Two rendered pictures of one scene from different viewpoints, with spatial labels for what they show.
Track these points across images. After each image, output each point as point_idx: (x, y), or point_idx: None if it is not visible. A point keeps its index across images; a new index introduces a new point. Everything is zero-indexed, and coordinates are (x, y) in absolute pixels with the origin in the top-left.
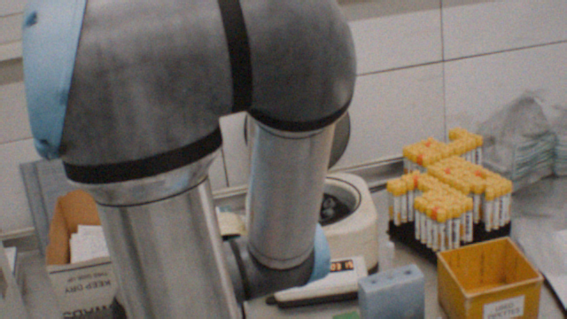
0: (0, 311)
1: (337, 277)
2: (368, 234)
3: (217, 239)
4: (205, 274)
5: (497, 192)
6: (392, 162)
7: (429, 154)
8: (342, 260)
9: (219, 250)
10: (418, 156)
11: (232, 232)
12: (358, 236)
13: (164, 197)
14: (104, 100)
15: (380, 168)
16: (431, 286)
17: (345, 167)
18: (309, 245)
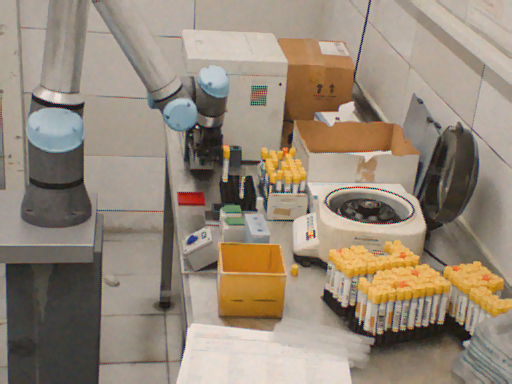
0: (238, 104)
1: (301, 236)
2: (324, 229)
3: (59, 6)
4: (51, 11)
5: (362, 286)
6: (511, 293)
7: (457, 272)
8: (315, 234)
9: (59, 10)
10: (454, 265)
11: None
12: (320, 223)
13: None
14: None
15: (505, 290)
16: (296, 287)
17: (495, 263)
18: (148, 88)
